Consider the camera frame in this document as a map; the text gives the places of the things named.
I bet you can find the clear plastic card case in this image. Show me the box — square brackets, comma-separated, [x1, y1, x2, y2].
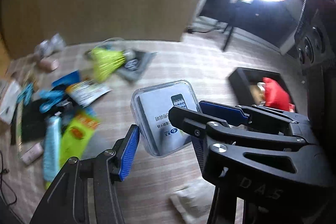
[130, 80, 201, 157]

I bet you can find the grey tea pouch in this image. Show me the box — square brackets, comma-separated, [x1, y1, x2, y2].
[116, 49, 156, 83]

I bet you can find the black storage tray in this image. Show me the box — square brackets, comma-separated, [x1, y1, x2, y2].
[228, 67, 297, 113]

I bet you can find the red pouch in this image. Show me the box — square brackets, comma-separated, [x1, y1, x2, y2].
[262, 77, 291, 111]

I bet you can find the lime green snack bag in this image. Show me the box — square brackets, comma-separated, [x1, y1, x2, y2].
[44, 109, 100, 188]

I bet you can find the white paper packet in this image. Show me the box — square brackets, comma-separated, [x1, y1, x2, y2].
[170, 178, 215, 223]

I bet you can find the white orange sachet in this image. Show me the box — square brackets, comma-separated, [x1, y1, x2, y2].
[66, 80, 112, 107]

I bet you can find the light blue tube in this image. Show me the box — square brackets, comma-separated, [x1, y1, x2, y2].
[43, 116, 62, 182]

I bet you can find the large blue clip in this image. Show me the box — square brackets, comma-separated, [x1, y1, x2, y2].
[39, 90, 66, 113]

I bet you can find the yellow green mesh bag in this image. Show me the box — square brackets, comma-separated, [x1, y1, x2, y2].
[91, 48, 126, 83]

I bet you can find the blue card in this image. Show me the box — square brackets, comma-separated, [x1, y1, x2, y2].
[51, 71, 81, 87]

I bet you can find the bamboo chopsticks packet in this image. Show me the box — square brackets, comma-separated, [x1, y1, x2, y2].
[15, 101, 23, 156]

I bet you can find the blue clothes peg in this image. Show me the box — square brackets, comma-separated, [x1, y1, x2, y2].
[17, 83, 34, 106]

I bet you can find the pink cylinder container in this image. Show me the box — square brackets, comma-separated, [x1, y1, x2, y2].
[38, 57, 59, 72]

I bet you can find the crumpled clear plastic wrap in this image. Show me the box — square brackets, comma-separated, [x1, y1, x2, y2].
[34, 33, 66, 60]

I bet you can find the black power cable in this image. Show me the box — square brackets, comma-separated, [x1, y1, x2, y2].
[0, 150, 18, 208]

